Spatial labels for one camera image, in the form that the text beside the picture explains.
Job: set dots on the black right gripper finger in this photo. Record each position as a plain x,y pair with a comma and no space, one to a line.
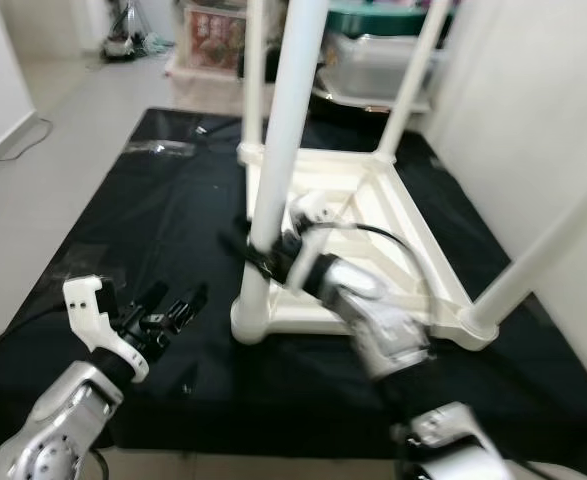
243,246

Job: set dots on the white plastic table top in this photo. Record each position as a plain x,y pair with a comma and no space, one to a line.
423,235

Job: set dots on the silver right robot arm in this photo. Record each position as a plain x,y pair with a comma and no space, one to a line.
373,320

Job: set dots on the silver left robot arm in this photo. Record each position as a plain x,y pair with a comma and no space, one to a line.
53,430

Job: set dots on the black tablecloth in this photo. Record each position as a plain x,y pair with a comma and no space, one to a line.
173,200

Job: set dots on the clear tape strip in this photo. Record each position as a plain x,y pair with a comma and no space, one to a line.
158,148

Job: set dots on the black wok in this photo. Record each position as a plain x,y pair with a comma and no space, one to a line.
343,105

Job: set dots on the clear plastic storage box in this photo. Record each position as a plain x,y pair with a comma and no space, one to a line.
373,65

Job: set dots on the red printed carton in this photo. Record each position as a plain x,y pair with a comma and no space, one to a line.
213,35

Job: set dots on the green pot lid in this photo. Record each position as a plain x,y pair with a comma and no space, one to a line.
373,12

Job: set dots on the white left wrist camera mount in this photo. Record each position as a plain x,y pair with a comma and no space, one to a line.
98,315

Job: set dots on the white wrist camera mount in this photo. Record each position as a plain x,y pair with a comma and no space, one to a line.
98,315
308,212

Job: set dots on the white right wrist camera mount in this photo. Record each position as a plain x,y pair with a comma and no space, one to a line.
308,212

